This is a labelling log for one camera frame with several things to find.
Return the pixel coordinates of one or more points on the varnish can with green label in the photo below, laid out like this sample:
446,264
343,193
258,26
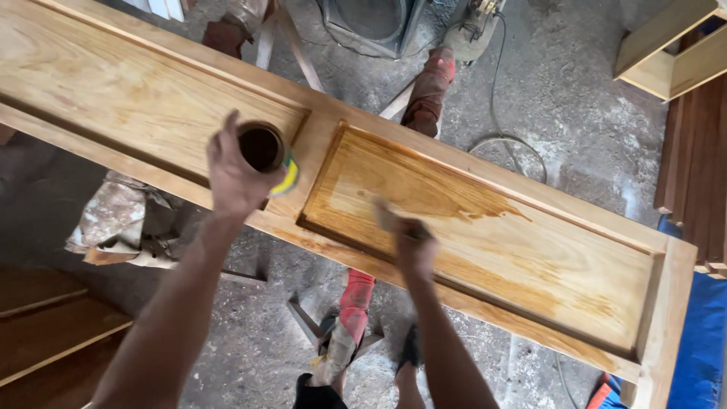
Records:
287,177

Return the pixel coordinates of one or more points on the brown wooden boards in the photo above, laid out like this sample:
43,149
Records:
51,335

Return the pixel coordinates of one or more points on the sawhorse wrapped in beige cloth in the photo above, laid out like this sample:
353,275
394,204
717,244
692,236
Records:
116,219

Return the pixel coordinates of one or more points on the long wooden panelled door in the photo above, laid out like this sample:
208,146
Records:
500,255

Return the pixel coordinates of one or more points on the person's left hand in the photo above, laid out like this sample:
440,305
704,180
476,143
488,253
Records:
236,179

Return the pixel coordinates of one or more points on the light wooden cabinet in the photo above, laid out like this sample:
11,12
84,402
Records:
676,59

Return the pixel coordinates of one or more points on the stack of dark wooden planks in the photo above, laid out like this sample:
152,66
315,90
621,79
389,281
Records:
701,176

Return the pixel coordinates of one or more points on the white boards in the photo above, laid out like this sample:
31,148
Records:
162,8

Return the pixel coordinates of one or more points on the dusty beige power tool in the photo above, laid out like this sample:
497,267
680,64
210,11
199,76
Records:
471,31

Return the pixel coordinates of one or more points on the blue tarp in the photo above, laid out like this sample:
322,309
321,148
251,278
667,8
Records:
701,352

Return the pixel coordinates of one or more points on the person's right leg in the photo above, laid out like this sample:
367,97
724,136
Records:
409,389

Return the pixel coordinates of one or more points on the sawhorse wrapped in red cloth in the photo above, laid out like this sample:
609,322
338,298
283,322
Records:
356,301

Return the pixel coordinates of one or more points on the black sandal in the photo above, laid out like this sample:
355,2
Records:
410,346

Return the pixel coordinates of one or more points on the orange plastic item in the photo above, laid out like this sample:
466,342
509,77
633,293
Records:
605,395

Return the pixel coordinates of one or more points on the black shorts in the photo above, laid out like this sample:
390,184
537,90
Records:
318,395

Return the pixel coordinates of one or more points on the person's right hand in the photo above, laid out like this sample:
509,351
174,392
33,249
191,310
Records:
417,253

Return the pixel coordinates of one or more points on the varnish brush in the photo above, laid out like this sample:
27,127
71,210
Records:
386,214

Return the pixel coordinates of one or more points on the grey box fan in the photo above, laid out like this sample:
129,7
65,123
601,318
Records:
372,22

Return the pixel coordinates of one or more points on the person's right fingers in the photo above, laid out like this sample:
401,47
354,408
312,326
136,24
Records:
410,230

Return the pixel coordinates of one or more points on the person's left fingers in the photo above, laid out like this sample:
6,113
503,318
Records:
230,128

